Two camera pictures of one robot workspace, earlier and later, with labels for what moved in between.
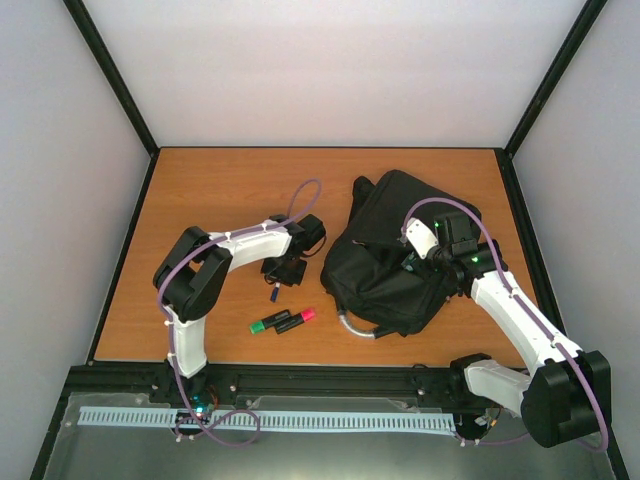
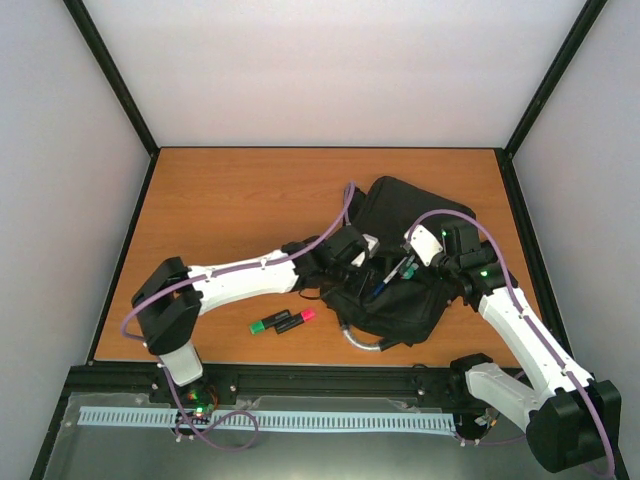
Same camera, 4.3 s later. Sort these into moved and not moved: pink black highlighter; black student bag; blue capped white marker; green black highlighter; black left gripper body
Moved: black left gripper body; black student bag; blue capped white marker
Not moved: green black highlighter; pink black highlighter
